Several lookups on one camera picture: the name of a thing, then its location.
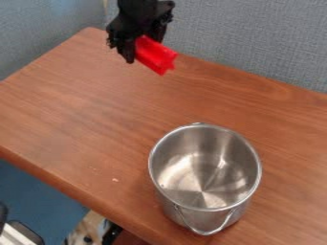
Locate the metal pot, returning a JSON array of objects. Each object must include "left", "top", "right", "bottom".
[{"left": 148, "top": 122, "right": 261, "bottom": 235}]

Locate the red plastic block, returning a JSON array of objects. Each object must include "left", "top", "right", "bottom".
[{"left": 135, "top": 35, "right": 177, "bottom": 76}]

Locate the black cable loop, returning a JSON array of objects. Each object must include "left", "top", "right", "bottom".
[{"left": 0, "top": 202, "right": 9, "bottom": 228}]

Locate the grey device under table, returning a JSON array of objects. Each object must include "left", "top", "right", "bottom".
[{"left": 0, "top": 220, "right": 44, "bottom": 245}]

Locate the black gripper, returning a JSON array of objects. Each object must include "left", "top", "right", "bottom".
[{"left": 105, "top": 0, "right": 175, "bottom": 64}]

